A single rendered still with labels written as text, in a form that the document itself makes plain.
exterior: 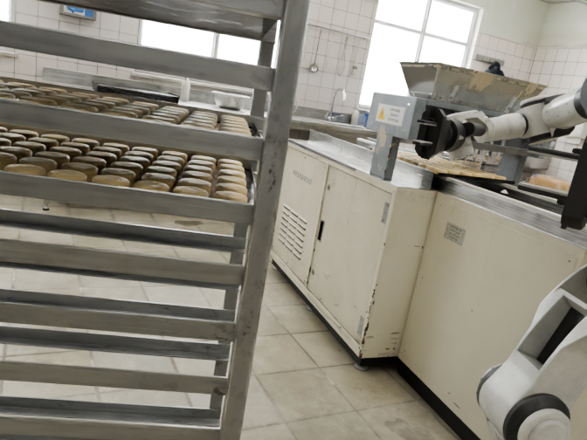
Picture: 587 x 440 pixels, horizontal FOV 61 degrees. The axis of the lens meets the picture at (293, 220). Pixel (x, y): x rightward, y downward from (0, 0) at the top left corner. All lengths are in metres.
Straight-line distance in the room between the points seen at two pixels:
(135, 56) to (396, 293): 1.69
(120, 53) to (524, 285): 1.42
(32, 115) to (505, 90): 1.90
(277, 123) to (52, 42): 0.28
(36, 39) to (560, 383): 1.10
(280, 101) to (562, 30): 6.47
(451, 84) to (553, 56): 4.93
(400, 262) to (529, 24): 5.26
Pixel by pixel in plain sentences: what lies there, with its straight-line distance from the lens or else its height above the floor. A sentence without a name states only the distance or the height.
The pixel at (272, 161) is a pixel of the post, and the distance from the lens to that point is 0.64.
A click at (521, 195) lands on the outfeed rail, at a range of 2.20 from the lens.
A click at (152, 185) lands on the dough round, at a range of 0.74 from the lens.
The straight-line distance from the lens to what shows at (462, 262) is 1.97.
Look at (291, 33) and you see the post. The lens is 0.64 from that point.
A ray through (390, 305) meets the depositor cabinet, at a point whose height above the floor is 0.33.
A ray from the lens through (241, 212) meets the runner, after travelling 0.69.
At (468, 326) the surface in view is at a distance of 1.95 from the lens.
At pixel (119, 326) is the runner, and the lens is 0.76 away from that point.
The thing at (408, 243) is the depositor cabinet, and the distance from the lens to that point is 2.10.
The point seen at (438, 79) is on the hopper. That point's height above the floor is 1.26.
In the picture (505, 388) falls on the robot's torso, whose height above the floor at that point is 0.60.
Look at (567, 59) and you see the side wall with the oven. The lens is 6.88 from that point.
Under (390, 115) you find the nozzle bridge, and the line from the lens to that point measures 2.09.
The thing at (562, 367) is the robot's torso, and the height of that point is 0.69.
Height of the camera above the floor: 1.13
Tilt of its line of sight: 14 degrees down
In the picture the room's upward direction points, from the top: 10 degrees clockwise
